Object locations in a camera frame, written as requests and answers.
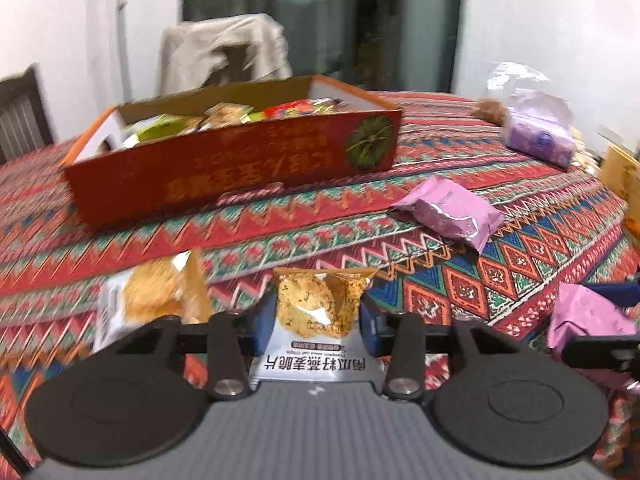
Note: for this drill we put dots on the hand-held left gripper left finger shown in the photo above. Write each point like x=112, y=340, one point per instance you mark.
x=262, y=332

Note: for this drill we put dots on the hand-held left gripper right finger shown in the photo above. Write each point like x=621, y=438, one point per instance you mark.
x=369, y=330

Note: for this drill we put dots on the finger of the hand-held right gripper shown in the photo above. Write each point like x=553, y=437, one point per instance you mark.
x=612, y=294
x=605, y=352

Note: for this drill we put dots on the pink snack packet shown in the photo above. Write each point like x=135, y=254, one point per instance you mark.
x=447, y=210
x=585, y=317

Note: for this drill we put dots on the white orange oat chips packet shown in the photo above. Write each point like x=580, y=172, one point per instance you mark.
x=305, y=310
x=150, y=290

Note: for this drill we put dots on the orange cardboard box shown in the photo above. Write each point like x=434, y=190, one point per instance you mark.
x=225, y=170

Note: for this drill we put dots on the red patterned tablecloth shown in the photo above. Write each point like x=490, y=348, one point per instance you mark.
x=325, y=230

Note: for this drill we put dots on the yellow cardboard box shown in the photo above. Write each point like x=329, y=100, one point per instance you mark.
x=620, y=170

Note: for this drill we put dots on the purple tissue pack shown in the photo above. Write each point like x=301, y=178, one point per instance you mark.
x=537, y=132

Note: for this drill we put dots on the brown snack in bag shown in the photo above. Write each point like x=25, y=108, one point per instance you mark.
x=490, y=110

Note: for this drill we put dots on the red colourful snack packet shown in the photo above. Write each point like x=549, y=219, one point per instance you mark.
x=300, y=108

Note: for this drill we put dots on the green snack packet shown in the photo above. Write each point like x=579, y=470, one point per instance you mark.
x=160, y=129

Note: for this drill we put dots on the clear plastic bag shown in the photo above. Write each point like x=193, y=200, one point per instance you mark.
x=520, y=80

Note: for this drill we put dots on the beige jacket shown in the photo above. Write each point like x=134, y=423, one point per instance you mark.
x=200, y=50

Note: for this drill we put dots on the sliding glass door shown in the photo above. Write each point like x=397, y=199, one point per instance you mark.
x=325, y=20

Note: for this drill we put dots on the dark wooden chair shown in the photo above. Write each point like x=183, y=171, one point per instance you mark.
x=22, y=115

